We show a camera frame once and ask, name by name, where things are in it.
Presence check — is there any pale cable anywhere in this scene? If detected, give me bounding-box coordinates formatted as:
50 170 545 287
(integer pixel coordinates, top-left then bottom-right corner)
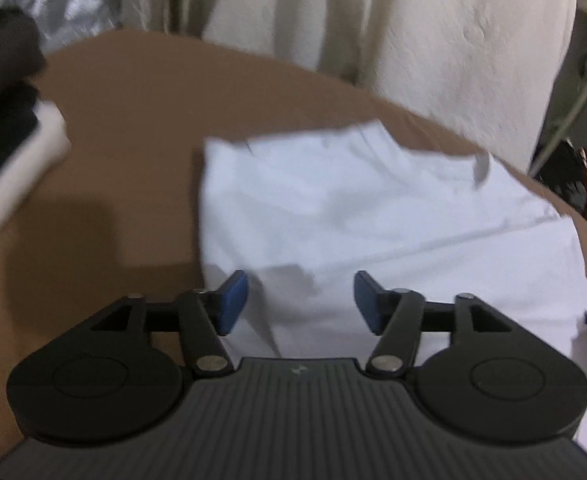
528 35 587 176

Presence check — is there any white shirt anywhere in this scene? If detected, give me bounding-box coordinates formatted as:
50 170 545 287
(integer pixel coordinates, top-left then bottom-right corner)
196 119 587 451

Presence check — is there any cream folded garment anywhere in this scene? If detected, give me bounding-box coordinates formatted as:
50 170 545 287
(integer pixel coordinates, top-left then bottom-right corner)
0 101 72 256

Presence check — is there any dark grey folded garment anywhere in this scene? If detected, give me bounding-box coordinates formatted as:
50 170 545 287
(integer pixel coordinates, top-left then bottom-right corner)
0 7 49 111

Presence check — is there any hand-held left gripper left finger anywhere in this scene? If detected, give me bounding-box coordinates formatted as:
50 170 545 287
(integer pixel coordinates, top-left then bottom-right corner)
88 270 249 376

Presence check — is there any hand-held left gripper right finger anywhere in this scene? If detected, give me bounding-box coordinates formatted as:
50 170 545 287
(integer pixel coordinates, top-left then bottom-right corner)
353 270 514 378

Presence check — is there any cream quilt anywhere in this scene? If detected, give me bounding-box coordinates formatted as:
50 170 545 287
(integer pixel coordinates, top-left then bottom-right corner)
201 0 581 176

